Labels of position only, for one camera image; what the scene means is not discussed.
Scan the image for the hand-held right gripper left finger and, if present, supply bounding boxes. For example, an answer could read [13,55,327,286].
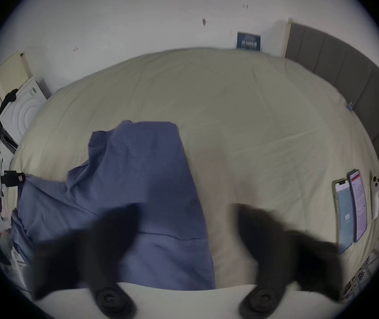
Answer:
[31,203,141,319]

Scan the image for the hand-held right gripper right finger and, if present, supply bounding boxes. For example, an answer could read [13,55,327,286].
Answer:
[232,204,344,319]

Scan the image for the dark blue shirt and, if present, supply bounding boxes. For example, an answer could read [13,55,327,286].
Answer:
[10,120,216,292]

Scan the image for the white washing machine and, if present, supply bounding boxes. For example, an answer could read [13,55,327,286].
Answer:
[0,77,48,145]

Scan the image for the black and white patterned rug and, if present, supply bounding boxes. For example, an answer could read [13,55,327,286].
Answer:
[341,251,379,303]

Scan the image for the phone with blue screen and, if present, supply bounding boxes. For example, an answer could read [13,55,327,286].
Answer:
[335,179,355,255]

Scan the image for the phone with white pink screen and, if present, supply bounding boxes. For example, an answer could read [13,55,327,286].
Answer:
[347,169,368,243]

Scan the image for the beige flat board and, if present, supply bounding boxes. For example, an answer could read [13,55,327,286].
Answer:
[0,50,33,100]

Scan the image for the white hand controller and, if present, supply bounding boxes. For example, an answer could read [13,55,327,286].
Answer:
[371,171,379,220]

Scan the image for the bed with beige sheet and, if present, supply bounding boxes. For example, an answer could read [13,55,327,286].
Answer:
[10,47,379,303]

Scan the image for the grey padded headboard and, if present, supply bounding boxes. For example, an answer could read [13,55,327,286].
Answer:
[284,22,379,223]

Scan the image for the black strap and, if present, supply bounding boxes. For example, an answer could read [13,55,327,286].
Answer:
[0,88,19,129]

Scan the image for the dark blue wall sign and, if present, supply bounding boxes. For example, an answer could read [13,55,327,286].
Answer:
[237,31,262,51]

